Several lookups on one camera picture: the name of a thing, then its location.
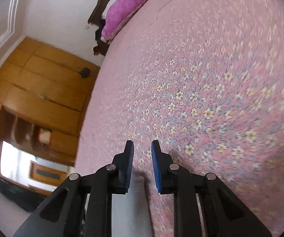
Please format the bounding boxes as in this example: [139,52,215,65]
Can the grey sweatpants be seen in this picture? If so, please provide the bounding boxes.
[111,172,153,237]

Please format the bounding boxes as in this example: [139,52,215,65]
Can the wooden wardrobe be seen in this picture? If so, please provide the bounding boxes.
[0,38,100,166]

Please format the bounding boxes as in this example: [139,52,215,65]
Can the black wardrobe knob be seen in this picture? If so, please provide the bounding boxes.
[79,67,91,78]

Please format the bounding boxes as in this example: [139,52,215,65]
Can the pink floral bedspread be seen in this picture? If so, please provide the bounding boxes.
[76,0,284,236]

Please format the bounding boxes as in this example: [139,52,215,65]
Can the dark item beside headboard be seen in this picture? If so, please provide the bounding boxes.
[93,19,109,56]

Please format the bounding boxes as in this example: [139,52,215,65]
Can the purple fluffy pillow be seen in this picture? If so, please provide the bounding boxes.
[101,0,147,43]

